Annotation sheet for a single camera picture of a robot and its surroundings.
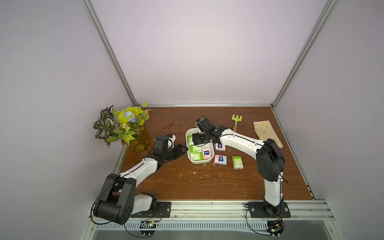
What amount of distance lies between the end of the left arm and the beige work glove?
0.59m

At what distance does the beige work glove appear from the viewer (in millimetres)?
1027

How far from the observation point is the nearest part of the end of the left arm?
674mm
